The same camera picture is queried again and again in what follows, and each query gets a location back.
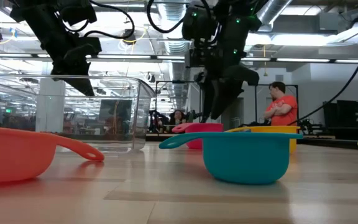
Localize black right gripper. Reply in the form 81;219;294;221
197;58;260;123

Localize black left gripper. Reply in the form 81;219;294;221
50;36;103;96

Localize pink measuring cup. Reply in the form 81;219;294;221
171;122;224;150

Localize clear plastic basket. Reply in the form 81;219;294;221
0;73;157;153

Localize yellow measuring cup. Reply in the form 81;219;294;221
225;125;301;154

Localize teal measuring cup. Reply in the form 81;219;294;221
158;131;304;185

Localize orange-red measuring cup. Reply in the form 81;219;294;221
0;126;105;184

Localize white pillar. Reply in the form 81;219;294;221
35;63;65;133

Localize seated person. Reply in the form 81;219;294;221
168;109;188;126

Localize standing person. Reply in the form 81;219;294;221
263;81;298;127

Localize background robot arms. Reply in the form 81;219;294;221
298;119;326;136

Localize long ceiling light bar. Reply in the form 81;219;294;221
0;53;358;65

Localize black monitors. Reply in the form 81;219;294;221
323;100;358;129

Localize silver ceiling duct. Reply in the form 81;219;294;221
256;0;293;26
157;2;194;55

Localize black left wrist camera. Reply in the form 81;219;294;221
57;0;98;26

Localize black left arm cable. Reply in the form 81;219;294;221
83;0;135;40

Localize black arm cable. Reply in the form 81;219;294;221
146;0;188;34
83;0;135;40

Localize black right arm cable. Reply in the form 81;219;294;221
146;0;188;34

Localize long black hanging cable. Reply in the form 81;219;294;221
289;12;358;126

